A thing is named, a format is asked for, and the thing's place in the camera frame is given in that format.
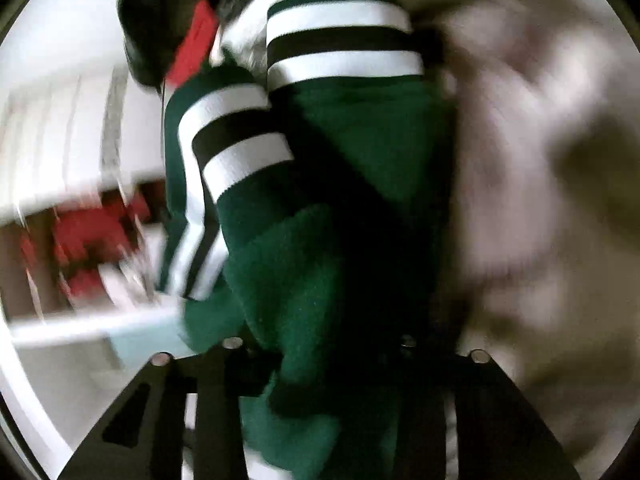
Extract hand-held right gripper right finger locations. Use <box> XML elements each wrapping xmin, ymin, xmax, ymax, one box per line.
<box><xmin>394</xmin><ymin>335</ymin><xmax>581</xmax><ymax>480</ymax></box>

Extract red quilt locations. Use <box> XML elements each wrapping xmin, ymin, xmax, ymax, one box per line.
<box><xmin>165</xmin><ymin>0</ymin><xmax>221</xmax><ymax>88</ymax></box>

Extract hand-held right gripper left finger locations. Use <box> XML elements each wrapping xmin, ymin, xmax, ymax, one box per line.
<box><xmin>57</xmin><ymin>337</ymin><xmax>276</xmax><ymax>480</ymax></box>

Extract white sliding wardrobe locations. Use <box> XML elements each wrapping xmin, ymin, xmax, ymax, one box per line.
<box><xmin>0</xmin><ymin>60</ymin><xmax>171</xmax><ymax>223</ymax></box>

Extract floral bed blanket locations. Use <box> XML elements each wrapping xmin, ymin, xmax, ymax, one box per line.
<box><xmin>400</xmin><ymin>0</ymin><xmax>637</xmax><ymax>461</ymax></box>

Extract black fur-trimmed hooded jacket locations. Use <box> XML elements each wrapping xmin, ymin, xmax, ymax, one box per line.
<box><xmin>116</xmin><ymin>0</ymin><xmax>223</xmax><ymax>88</ymax></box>

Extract green varsity jacket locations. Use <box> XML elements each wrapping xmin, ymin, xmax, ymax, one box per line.
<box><xmin>160</xmin><ymin>0</ymin><xmax>463</xmax><ymax>480</ymax></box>

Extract red hanging clothes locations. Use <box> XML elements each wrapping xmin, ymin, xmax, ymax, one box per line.
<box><xmin>20</xmin><ymin>195</ymin><xmax>151</xmax><ymax>301</ymax></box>

